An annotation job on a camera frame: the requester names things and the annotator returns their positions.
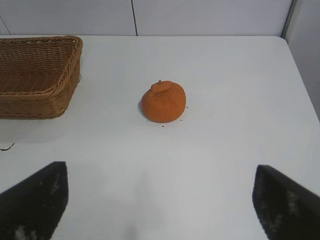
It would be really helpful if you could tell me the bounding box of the thin black vertical wall strip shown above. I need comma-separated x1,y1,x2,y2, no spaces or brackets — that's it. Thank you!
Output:
131,0,139,37

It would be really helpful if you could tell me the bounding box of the woven wicker rectangular basket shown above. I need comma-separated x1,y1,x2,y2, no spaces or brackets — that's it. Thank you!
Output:
0,35,84,120

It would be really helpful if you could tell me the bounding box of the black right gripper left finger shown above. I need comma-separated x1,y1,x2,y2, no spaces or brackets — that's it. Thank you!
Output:
0,161,69,240

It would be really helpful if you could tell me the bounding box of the small black curled debris piece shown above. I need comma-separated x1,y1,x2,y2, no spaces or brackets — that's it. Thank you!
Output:
0,142,16,152

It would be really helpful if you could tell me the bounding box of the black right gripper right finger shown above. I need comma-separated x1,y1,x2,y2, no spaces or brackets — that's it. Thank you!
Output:
251,164,320,240

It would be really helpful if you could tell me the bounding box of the grey metal frame post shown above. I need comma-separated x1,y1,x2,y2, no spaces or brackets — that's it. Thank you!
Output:
280,0,299,39

